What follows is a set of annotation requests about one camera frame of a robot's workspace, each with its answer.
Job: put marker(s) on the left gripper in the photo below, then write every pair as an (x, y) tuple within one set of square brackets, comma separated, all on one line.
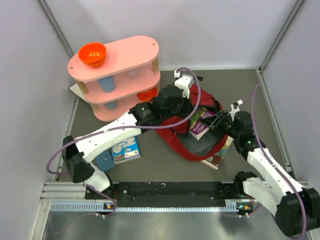
[(188, 106)]

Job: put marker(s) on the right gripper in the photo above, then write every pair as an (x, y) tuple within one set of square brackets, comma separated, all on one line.
[(213, 121)]

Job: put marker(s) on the purple treehouse book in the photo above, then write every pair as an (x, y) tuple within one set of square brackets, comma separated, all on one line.
[(198, 129)]

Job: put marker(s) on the red backpack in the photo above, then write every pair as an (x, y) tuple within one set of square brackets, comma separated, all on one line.
[(197, 150)]

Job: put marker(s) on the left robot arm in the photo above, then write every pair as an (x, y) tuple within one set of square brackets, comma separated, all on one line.
[(78, 153)]

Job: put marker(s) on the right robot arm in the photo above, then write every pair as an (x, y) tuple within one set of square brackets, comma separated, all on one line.
[(295, 209)]

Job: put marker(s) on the orange bowl lower shelf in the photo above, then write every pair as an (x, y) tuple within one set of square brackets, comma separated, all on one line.
[(147, 95)]

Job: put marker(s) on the yellow and maroon book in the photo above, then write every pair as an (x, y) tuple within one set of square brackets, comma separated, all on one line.
[(215, 161)]

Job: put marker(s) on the clear plastic cup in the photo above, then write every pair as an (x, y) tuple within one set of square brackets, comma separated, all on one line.
[(133, 73)]

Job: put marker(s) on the pink three-tier wooden shelf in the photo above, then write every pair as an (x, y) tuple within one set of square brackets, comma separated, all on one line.
[(136, 52)]

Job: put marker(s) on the blue plastic cup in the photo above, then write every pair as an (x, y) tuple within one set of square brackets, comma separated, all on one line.
[(107, 83)]

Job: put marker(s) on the blue illustrated book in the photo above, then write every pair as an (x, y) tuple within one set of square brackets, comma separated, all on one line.
[(125, 151)]

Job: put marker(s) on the orange bowl on top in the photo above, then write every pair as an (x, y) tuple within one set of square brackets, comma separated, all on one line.
[(93, 54)]

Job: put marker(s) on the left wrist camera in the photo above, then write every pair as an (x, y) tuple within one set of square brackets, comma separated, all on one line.
[(184, 83)]

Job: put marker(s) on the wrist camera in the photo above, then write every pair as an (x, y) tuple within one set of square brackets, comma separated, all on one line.
[(235, 106), (184, 83)]

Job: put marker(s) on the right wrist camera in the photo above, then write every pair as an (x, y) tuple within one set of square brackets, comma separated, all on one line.
[(235, 106)]

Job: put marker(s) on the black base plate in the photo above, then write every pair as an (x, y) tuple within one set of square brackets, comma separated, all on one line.
[(174, 194)]

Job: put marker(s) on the aluminium frame rail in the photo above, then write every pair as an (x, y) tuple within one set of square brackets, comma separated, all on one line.
[(63, 191)]

